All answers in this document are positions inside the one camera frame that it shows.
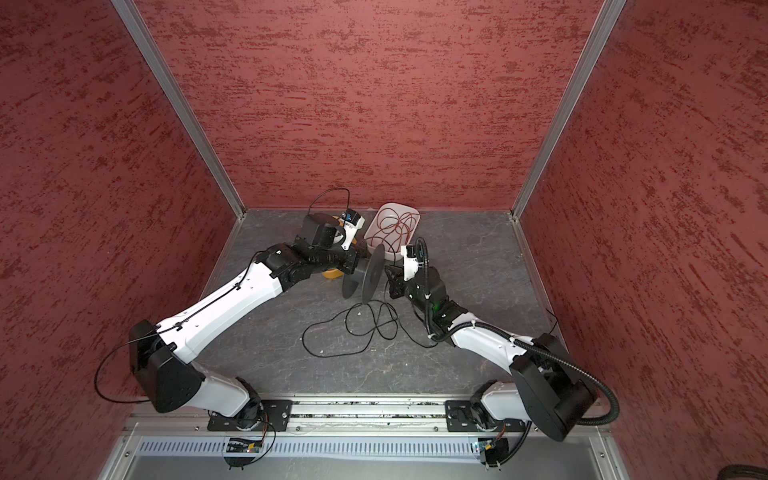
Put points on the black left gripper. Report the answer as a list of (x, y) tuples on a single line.
[(348, 266)]

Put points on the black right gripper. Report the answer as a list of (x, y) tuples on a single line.
[(395, 285)]

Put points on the grey perforated cable spool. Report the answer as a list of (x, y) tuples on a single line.
[(365, 277)]

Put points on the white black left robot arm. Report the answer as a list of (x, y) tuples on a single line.
[(163, 356)]

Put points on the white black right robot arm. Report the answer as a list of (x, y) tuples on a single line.
[(545, 389)]

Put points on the yellow plastic tray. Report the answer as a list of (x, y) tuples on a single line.
[(336, 273)]

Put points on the white plastic tray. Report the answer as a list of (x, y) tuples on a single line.
[(393, 226)]

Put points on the right small circuit board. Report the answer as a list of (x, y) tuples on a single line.
[(492, 453)]

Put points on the small circuit board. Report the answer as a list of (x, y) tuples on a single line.
[(492, 453), (241, 452)]

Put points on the left small circuit board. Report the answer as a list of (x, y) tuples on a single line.
[(241, 452)]

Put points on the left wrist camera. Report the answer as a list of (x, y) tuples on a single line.
[(324, 231)]

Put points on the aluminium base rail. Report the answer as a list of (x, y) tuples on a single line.
[(331, 415)]

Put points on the aluminium corner post left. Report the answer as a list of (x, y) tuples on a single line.
[(138, 30)]

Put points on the aluminium corner post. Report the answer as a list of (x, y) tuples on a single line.
[(138, 30), (603, 26)]

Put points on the aluminium corner post right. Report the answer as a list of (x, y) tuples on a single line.
[(603, 26)]

